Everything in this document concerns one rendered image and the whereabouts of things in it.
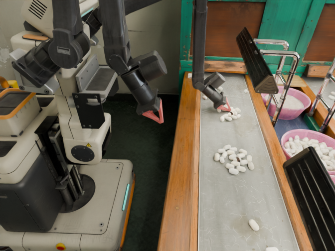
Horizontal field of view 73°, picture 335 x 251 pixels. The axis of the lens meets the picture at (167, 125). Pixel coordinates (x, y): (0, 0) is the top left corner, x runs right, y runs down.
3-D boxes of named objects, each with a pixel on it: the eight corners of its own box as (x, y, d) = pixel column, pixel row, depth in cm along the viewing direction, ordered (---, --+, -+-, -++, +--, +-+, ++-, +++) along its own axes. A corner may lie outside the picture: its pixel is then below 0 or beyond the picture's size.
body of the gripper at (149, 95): (159, 92, 74) (148, 73, 70) (157, 109, 66) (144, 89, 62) (142, 99, 76) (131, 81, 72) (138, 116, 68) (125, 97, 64)
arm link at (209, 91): (199, 86, 120) (199, 91, 116) (208, 78, 117) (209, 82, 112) (208, 94, 122) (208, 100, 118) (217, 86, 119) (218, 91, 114)
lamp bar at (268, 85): (254, 93, 81) (259, 74, 76) (235, 40, 130) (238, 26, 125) (277, 94, 80) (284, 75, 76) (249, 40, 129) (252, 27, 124)
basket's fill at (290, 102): (265, 118, 130) (268, 110, 126) (258, 98, 147) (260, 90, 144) (306, 121, 127) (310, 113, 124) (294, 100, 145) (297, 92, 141)
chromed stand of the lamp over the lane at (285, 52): (236, 135, 119) (256, 51, 92) (232, 113, 135) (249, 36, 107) (273, 138, 117) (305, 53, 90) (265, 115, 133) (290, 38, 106)
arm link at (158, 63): (113, 47, 65) (106, 58, 59) (147, 28, 62) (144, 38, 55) (135, 80, 72) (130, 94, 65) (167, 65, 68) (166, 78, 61)
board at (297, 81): (251, 84, 145) (252, 82, 144) (248, 74, 157) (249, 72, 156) (306, 87, 142) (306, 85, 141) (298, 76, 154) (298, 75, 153)
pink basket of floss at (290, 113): (288, 129, 123) (294, 114, 117) (248, 107, 140) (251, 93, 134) (313, 113, 135) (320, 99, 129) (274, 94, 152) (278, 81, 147)
